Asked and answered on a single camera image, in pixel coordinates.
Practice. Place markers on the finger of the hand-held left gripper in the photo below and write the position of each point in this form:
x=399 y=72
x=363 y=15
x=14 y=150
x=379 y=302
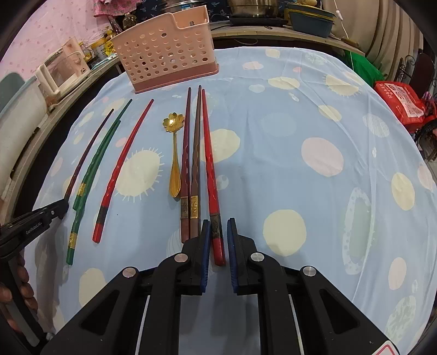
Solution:
x=58 y=208

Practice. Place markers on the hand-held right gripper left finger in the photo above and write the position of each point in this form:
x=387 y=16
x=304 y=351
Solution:
x=206 y=254

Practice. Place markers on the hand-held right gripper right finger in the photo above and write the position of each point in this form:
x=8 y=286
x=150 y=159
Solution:
x=232 y=254

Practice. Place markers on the green chopstick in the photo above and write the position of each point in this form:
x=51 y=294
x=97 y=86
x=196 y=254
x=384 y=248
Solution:
x=99 y=153
x=85 y=191

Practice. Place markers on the dark purple chopstick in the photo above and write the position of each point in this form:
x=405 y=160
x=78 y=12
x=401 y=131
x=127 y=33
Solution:
x=87 y=153

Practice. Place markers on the red chopstick with black band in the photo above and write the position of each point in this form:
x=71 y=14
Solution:
x=210 y=164
x=119 y=164

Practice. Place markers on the gold flower spoon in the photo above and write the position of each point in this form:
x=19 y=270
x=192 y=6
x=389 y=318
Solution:
x=174 y=160

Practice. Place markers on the brown chopstick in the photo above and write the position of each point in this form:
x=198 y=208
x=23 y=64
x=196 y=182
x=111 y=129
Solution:
x=196 y=153

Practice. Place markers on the maroon chopstick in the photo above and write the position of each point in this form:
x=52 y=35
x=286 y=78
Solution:
x=185 y=153

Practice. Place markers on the pink perforated utensil holder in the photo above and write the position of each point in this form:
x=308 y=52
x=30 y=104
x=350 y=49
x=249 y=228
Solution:
x=164 y=51

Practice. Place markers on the person's left hand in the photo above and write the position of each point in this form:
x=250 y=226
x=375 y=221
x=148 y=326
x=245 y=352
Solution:
x=24 y=276

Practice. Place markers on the grey-blue chair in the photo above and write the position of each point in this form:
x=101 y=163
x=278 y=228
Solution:
x=17 y=102

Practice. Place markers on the blue spotted tablecloth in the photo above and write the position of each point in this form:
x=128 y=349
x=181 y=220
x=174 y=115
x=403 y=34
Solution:
x=290 y=153

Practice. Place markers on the white electric kettle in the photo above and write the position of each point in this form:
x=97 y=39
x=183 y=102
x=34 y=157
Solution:
x=61 y=68

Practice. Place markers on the yellow tin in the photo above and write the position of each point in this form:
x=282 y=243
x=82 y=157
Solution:
x=104 y=46

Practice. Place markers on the cooking oil bottle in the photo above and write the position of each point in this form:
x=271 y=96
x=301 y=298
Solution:
x=128 y=22

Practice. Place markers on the pink floral garment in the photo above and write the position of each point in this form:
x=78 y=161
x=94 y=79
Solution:
x=105 y=6

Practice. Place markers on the green bag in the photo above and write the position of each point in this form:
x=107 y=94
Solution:
x=365 y=68

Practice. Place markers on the red bag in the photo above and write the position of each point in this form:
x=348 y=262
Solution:
x=406 y=102

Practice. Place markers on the black induction cooker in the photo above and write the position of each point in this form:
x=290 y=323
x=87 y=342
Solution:
x=259 y=20

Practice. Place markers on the stack of teal bowls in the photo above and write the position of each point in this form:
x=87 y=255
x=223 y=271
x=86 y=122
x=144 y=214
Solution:
x=309 y=20

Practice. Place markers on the large steel pot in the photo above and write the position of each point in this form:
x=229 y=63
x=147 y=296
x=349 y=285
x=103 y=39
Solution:
x=252 y=6

